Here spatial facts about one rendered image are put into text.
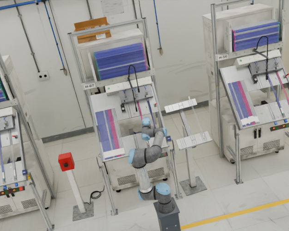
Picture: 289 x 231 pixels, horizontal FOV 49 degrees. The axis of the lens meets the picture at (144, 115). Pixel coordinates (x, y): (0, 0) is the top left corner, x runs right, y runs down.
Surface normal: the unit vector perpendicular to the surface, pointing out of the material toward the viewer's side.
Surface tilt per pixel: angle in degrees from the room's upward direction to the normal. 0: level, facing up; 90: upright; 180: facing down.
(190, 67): 90
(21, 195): 90
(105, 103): 48
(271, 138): 90
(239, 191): 0
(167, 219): 90
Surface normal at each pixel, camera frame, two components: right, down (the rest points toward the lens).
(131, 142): 0.02, -0.25
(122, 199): -0.16, -0.87
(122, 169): 0.17, 0.44
